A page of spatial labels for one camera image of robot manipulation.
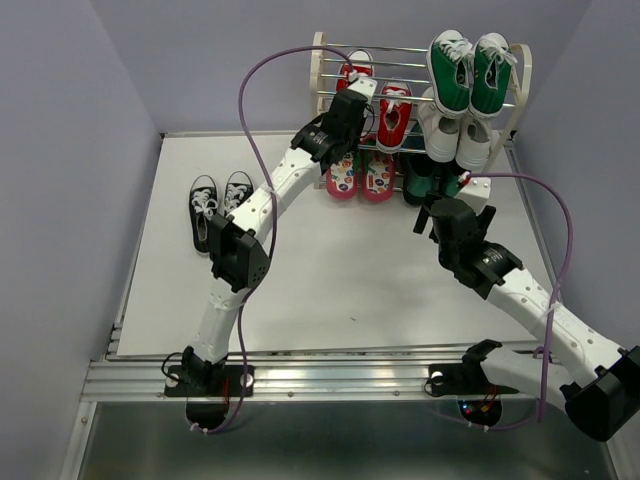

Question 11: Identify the pink patterned sandal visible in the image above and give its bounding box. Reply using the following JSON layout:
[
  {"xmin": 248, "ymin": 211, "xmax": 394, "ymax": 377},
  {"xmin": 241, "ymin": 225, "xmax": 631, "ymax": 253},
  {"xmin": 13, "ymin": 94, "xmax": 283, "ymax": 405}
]
[
  {"xmin": 361, "ymin": 150, "xmax": 396, "ymax": 203},
  {"xmin": 325, "ymin": 150, "xmax": 361, "ymax": 200}
]

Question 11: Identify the red sneaker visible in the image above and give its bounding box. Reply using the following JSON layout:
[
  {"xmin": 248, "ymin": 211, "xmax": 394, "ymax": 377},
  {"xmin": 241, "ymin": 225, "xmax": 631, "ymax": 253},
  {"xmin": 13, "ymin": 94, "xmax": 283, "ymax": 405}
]
[
  {"xmin": 376, "ymin": 81, "xmax": 412, "ymax": 154},
  {"xmin": 335, "ymin": 49, "xmax": 374, "ymax": 92}
]

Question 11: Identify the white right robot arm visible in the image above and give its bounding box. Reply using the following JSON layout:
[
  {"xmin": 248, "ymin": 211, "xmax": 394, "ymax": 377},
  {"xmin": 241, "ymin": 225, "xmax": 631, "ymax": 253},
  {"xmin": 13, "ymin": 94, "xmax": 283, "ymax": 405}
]
[{"xmin": 414, "ymin": 198, "xmax": 639, "ymax": 442}]

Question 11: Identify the cream metal shoe shelf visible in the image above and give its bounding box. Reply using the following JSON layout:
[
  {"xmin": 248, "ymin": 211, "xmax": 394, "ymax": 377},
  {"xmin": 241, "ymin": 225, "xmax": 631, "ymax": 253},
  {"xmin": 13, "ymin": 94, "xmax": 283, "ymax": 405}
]
[{"xmin": 310, "ymin": 30, "xmax": 534, "ymax": 201}]

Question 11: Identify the left dark green shoe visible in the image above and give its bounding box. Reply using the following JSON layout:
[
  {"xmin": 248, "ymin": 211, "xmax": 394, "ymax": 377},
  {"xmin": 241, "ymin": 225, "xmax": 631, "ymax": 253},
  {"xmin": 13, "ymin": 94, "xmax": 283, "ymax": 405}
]
[{"xmin": 401, "ymin": 153, "xmax": 444, "ymax": 207}]

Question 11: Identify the dark green shoe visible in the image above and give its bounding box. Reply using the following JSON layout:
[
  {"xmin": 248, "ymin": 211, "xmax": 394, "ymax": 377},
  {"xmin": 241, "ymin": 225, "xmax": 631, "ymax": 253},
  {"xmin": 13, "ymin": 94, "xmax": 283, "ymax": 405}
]
[
  {"xmin": 439, "ymin": 160, "xmax": 468, "ymax": 198},
  {"xmin": 401, "ymin": 153, "xmax": 444, "ymax": 207}
]

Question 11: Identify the right dark green shoe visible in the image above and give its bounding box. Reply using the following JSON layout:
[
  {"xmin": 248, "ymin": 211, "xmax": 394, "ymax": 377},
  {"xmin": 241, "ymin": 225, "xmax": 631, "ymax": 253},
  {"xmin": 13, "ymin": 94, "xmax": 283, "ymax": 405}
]
[{"xmin": 439, "ymin": 160, "xmax": 468, "ymax": 198}]

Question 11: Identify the right white shoe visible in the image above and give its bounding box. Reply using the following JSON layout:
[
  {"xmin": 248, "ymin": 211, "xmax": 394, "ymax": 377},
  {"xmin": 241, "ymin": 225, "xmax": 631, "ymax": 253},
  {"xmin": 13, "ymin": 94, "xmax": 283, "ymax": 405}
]
[{"xmin": 455, "ymin": 114, "xmax": 492, "ymax": 172}]

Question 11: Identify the white shoe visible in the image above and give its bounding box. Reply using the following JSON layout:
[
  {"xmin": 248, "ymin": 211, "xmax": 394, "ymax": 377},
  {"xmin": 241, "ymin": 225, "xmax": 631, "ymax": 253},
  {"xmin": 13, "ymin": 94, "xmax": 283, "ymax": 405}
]
[
  {"xmin": 417, "ymin": 101, "xmax": 460, "ymax": 163},
  {"xmin": 455, "ymin": 114, "xmax": 492, "ymax": 172}
]

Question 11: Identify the left white shoe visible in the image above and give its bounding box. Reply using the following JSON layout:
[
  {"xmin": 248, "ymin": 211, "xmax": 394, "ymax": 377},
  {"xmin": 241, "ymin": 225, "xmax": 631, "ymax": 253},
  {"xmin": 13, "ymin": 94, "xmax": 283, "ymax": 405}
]
[{"xmin": 417, "ymin": 101, "xmax": 460, "ymax": 163}]

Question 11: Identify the right black sneaker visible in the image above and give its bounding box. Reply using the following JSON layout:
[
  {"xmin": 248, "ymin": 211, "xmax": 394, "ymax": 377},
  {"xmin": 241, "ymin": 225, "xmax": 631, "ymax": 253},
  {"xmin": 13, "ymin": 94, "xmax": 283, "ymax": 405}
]
[{"xmin": 223, "ymin": 171, "xmax": 254, "ymax": 216}]

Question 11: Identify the black sneaker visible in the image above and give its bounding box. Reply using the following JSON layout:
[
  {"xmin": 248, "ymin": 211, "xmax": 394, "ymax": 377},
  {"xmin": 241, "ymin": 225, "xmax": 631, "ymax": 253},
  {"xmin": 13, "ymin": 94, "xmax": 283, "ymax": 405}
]
[
  {"xmin": 188, "ymin": 175, "xmax": 219, "ymax": 254},
  {"xmin": 223, "ymin": 171, "xmax": 254, "ymax": 216}
]

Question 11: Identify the left green sneaker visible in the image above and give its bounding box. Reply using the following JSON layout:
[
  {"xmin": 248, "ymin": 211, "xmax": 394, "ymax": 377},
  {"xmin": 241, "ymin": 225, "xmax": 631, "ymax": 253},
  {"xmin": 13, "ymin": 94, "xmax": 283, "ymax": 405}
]
[{"xmin": 427, "ymin": 29, "xmax": 472, "ymax": 118}]

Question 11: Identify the green sneaker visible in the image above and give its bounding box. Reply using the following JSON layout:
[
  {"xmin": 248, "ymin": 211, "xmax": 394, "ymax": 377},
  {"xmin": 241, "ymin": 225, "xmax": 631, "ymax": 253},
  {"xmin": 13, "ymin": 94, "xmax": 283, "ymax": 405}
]
[
  {"xmin": 427, "ymin": 29, "xmax": 472, "ymax": 118},
  {"xmin": 470, "ymin": 32, "xmax": 517, "ymax": 119}
]

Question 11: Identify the left black sneaker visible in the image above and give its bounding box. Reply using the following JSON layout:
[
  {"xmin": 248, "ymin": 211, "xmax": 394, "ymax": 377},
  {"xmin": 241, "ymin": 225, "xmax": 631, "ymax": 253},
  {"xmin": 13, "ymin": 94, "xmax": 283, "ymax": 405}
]
[{"xmin": 188, "ymin": 175, "xmax": 219, "ymax": 254}]

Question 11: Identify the right green sneaker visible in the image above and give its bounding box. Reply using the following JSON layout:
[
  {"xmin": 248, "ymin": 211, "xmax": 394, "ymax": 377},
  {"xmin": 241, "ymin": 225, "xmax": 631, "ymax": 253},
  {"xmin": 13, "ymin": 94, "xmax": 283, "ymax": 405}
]
[{"xmin": 470, "ymin": 32, "xmax": 517, "ymax": 119}]

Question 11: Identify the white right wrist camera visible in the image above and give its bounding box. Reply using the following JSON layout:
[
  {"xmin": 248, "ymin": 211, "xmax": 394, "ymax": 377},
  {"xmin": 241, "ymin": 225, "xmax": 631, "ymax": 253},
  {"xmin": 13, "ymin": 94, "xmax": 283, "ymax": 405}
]
[{"xmin": 455, "ymin": 177, "xmax": 491, "ymax": 215}]

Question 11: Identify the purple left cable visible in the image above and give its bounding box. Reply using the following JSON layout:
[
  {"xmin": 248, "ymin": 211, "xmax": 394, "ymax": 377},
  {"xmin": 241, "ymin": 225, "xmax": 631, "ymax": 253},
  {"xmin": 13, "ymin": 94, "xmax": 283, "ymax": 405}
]
[{"xmin": 187, "ymin": 46, "xmax": 361, "ymax": 436}]

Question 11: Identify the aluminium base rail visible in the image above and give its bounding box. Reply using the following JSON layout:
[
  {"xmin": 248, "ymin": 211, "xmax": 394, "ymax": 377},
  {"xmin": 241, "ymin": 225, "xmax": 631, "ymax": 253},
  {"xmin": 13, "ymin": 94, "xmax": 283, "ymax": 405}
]
[{"xmin": 79, "ymin": 339, "xmax": 584, "ymax": 402}]

